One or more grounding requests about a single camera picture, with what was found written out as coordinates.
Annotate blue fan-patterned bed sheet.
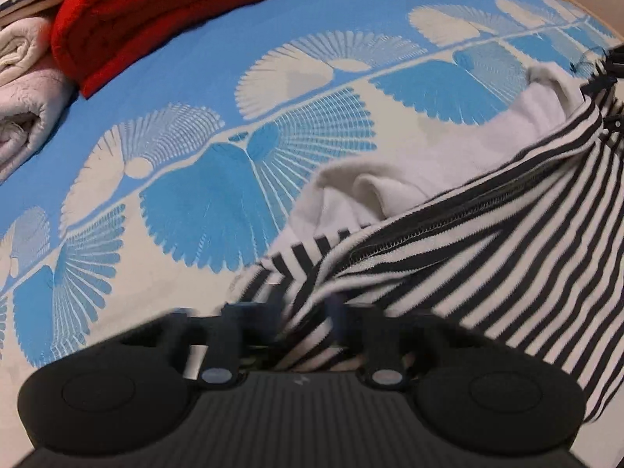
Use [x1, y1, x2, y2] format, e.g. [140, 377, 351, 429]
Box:
[0, 0, 624, 468]

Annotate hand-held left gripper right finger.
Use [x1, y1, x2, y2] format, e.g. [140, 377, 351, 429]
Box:
[324, 296, 471, 392]

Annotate black white striped zip jacket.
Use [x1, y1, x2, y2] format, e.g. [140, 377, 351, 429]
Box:
[229, 61, 624, 425]

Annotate red folded blanket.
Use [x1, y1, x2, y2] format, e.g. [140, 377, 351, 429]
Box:
[50, 0, 291, 100]

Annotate beige folded blanket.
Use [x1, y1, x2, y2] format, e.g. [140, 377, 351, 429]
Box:
[0, 14, 77, 182]

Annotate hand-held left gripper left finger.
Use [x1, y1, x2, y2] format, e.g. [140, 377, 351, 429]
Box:
[119, 301, 286, 392]

